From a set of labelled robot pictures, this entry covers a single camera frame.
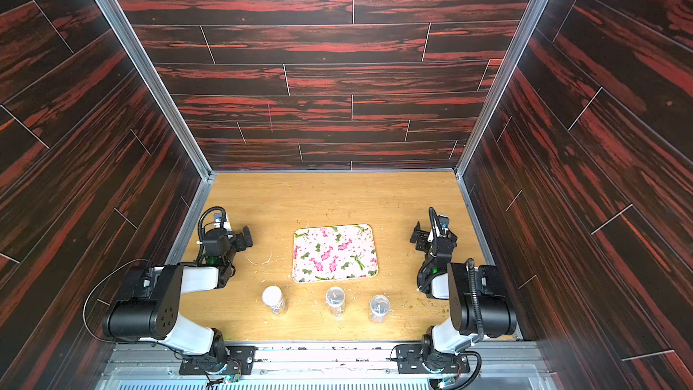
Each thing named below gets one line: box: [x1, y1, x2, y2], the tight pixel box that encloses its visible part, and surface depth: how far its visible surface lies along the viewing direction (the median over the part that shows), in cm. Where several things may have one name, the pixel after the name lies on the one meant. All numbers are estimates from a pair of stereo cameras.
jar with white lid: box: [261, 285, 288, 317], surface depth 77 cm
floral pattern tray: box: [292, 223, 379, 284], surface depth 96 cm
